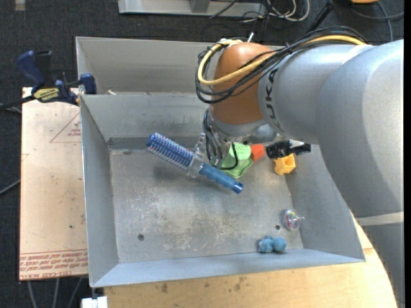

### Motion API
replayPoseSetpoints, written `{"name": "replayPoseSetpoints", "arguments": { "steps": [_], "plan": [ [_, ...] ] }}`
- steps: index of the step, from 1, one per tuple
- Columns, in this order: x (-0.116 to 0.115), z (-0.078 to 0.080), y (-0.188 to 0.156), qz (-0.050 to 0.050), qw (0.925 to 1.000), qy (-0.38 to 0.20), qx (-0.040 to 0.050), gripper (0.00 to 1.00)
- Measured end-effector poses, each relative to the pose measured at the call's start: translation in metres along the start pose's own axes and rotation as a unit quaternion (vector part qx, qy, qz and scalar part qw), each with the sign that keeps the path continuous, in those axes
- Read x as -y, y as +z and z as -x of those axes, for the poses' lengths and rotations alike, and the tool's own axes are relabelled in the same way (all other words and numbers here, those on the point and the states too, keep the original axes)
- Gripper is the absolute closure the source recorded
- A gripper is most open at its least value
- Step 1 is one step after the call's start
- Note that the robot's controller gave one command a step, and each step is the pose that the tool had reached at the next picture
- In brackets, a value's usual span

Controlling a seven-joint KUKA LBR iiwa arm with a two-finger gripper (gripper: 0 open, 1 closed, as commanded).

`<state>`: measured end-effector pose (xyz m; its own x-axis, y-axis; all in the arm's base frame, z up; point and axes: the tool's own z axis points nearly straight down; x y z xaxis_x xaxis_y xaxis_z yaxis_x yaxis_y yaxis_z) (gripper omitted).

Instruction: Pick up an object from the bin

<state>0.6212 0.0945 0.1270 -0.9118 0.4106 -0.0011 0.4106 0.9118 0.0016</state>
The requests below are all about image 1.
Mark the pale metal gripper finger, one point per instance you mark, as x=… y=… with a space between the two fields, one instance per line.
x=194 y=168
x=199 y=144

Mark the light green star-shaped toy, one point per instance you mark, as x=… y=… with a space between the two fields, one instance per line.
x=239 y=160

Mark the grey metal bin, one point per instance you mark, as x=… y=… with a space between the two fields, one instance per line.
x=192 y=217

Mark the blue fuzzy toy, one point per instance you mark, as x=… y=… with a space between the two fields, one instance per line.
x=271 y=245

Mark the brown cardboard board red print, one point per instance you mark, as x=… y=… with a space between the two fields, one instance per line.
x=51 y=188

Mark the blue hairbrush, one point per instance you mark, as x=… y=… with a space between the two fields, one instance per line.
x=173 y=152

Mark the small orange block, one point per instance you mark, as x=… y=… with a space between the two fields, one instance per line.
x=257 y=152

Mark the yellow block with hole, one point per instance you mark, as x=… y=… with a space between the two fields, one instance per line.
x=284 y=165

